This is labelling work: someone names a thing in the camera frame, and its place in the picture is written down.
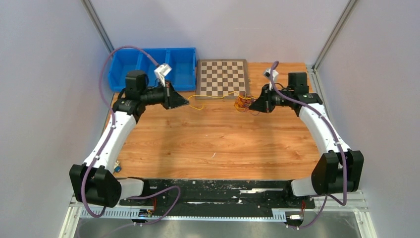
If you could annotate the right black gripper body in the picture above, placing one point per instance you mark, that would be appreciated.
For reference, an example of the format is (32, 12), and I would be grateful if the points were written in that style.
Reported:
(267, 99)

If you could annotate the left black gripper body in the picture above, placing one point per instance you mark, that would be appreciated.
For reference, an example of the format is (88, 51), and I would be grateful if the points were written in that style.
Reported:
(167, 102)

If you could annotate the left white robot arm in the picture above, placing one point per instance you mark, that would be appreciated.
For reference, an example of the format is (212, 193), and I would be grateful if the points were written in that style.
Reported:
(93, 181)

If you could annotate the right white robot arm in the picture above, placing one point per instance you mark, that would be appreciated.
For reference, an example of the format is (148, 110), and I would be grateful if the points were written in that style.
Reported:
(339, 168)

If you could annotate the blue three-compartment bin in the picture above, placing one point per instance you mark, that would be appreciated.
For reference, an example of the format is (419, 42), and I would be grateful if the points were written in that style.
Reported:
(183, 63)

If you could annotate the wooden chessboard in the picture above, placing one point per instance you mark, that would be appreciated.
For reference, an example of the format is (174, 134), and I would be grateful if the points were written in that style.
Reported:
(222, 79)

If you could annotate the white toy car blue wheels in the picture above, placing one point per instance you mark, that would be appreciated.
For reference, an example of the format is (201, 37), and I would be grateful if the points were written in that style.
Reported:
(117, 167)

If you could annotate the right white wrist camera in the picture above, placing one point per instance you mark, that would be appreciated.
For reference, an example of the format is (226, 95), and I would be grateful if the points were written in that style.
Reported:
(272, 76)

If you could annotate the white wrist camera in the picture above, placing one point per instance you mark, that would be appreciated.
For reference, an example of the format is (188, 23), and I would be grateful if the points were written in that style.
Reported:
(272, 76)
(161, 72)

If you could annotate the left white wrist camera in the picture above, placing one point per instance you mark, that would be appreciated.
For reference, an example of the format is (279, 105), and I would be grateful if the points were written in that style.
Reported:
(161, 72)

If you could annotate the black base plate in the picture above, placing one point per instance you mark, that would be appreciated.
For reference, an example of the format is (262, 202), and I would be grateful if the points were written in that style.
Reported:
(199, 197)

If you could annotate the aluminium frame rail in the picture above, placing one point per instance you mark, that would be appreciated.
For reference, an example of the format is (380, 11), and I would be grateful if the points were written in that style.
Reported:
(295, 219)

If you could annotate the white slotted cable duct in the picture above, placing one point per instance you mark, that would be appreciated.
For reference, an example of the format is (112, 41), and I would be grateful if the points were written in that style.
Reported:
(144, 214)

